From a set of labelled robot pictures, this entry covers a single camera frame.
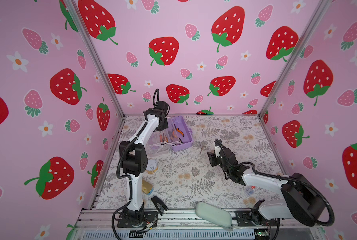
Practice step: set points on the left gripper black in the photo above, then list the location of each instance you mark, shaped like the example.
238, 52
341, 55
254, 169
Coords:
165, 125

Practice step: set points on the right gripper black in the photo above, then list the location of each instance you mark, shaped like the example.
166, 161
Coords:
212, 157

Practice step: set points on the orange handled long-nose pliers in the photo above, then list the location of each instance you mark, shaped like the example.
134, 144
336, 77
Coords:
176, 134

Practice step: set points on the purple plastic tool box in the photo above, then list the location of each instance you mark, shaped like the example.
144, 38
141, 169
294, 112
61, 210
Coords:
154, 147

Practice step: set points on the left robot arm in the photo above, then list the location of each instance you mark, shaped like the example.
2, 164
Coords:
133, 159

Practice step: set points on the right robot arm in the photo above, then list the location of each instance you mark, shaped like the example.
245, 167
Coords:
300, 199

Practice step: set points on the small clear screw bag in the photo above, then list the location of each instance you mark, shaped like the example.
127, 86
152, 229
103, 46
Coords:
249, 190

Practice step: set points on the rectangular gold fish tin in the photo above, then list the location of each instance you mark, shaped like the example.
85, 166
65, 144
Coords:
146, 187

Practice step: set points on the small black clip device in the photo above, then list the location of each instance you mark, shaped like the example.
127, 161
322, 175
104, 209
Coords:
159, 205

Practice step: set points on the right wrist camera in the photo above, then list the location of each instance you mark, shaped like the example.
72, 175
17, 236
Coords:
217, 151

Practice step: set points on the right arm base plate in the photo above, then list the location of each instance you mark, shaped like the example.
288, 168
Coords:
249, 219

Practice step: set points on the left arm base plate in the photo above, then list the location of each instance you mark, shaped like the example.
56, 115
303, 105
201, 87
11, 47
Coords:
148, 218

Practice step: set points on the aluminium front rail frame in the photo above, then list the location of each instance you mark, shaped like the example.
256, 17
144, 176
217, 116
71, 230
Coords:
186, 225

